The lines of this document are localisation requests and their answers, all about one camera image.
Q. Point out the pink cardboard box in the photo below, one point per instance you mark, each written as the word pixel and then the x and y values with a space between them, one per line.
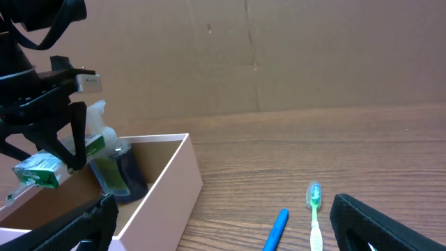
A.
pixel 154 222

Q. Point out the blue disposable razor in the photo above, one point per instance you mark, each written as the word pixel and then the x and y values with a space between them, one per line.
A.
pixel 277 230

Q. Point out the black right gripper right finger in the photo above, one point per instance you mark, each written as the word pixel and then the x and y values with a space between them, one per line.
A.
pixel 358 226

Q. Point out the purple foam soap pump bottle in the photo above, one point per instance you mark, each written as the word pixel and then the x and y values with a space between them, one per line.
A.
pixel 114 166

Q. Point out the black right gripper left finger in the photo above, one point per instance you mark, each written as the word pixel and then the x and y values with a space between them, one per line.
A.
pixel 90 226

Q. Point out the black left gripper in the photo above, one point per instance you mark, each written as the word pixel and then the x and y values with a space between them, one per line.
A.
pixel 30 96

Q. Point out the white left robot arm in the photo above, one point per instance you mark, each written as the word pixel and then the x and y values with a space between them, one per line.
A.
pixel 37 25

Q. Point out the green white soap bar box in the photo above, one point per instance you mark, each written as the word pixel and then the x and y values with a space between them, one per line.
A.
pixel 47 171

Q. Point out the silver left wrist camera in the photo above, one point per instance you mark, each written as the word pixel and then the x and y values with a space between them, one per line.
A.
pixel 88 83

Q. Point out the green toothbrush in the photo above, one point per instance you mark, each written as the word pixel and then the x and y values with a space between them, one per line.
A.
pixel 313 202

